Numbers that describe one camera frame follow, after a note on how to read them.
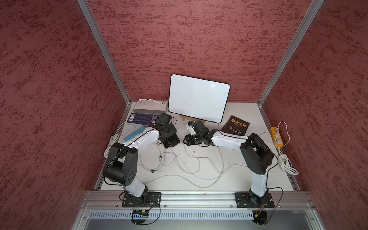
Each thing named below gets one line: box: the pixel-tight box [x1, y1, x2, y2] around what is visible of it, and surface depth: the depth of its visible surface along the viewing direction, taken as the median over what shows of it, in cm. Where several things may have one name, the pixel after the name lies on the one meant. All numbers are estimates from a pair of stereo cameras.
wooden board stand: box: [180, 115, 207, 125], surface depth 106 cm
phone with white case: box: [166, 133, 181, 148], surface depth 91 cm
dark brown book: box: [220, 115, 251, 136], surface depth 105 cm
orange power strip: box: [270, 126, 284, 148], surface depth 98 cm
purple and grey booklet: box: [126, 98, 168, 125], surface depth 113 cm
